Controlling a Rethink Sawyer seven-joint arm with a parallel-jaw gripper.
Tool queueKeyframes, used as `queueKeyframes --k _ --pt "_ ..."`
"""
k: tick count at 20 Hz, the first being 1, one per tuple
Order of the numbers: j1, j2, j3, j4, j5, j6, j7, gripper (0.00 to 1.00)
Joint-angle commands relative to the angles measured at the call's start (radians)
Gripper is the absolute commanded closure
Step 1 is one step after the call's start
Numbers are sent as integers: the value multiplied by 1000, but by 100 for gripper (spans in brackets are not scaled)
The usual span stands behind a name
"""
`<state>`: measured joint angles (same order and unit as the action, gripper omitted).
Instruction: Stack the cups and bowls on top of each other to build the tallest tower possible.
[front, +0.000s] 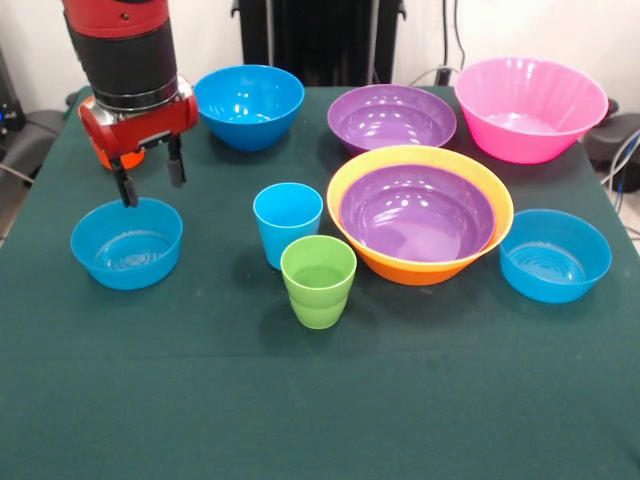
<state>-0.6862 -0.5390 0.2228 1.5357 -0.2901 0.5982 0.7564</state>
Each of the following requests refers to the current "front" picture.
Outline light blue plastic cup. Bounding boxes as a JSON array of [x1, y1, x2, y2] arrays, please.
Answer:
[[252, 182, 324, 272]]

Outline blue and white cables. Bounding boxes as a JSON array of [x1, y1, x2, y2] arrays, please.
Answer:
[[599, 124, 640, 221]]

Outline grey cable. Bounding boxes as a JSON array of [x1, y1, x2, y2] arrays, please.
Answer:
[[409, 64, 459, 87]]

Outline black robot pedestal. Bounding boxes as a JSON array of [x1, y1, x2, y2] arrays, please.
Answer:
[[232, 0, 407, 86]]

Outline green plastic cup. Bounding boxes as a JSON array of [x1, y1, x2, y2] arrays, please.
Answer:
[[279, 234, 358, 330]]

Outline black rounded equipment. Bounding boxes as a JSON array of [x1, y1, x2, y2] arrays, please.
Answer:
[[582, 98, 640, 172]]

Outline deep blue plastic bowl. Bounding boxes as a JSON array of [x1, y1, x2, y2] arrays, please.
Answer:
[[193, 64, 306, 153]]

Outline black electronics box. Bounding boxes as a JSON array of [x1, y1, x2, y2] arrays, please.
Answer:
[[0, 44, 26, 132]]

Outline purple plastic bowl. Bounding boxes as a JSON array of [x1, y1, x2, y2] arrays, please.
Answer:
[[327, 83, 458, 156], [338, 163, 497, 264]]

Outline shallow blue plastic bowl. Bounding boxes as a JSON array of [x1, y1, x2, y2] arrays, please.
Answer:
[[70, 197, 184, 292], [498, 208, 613, 305]]

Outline pink plastic bowl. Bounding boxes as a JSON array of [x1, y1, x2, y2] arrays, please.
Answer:
[[453, 57, 610, 166]]

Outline dark green tablecloth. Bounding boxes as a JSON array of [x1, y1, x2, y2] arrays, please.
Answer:
[[0, 84, 640, 480]]

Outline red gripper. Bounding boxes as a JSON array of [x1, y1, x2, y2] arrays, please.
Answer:
[[76, 74, 201, 209]]

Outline orange plastic bowl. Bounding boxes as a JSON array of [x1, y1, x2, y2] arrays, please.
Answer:
[[326, 144, 515, 287]]

